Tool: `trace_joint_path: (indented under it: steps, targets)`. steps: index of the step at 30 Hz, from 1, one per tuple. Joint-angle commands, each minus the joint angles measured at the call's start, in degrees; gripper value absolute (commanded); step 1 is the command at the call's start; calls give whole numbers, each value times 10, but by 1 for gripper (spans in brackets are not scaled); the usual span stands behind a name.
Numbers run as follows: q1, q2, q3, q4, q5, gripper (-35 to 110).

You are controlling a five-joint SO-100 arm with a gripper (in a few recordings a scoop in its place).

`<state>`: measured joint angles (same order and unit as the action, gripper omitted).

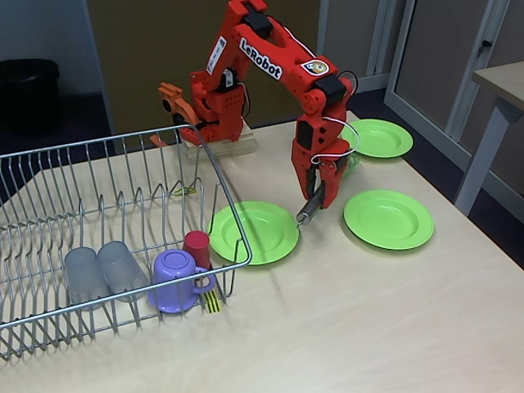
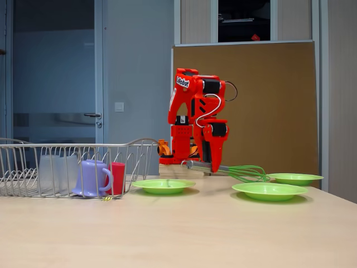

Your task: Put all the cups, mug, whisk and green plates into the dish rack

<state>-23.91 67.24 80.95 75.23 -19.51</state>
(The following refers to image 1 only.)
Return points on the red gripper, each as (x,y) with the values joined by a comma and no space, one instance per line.
(306,172)

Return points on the green plastic plate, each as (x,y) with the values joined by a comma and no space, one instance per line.
(380,139)
(389,221)
(262,233)

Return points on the red plastic cup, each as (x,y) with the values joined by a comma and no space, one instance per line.
(196,245)

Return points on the purple plastic mug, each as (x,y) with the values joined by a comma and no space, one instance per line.
(172,266)

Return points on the translucent grey plastic cup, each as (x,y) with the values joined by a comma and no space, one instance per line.
(120,266)
(82,274)

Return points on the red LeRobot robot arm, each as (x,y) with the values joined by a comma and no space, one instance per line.
(294,53)

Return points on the wooden base block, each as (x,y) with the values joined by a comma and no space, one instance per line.
(241,143)

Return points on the grey shutter-door cabinet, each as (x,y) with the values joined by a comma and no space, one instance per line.
(360,32)

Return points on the yellow black striped tape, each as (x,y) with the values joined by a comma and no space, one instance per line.
(212,303)

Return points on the orange table clamp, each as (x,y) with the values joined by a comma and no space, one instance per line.
(176,102)

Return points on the grey cabinet with key lock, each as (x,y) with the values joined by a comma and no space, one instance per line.
(438,61)

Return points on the beige side table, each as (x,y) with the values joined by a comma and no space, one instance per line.
(503,78)

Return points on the brown cork board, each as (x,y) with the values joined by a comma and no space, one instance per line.
(143,61)

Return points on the black waste bin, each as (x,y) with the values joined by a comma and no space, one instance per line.
(28,94)

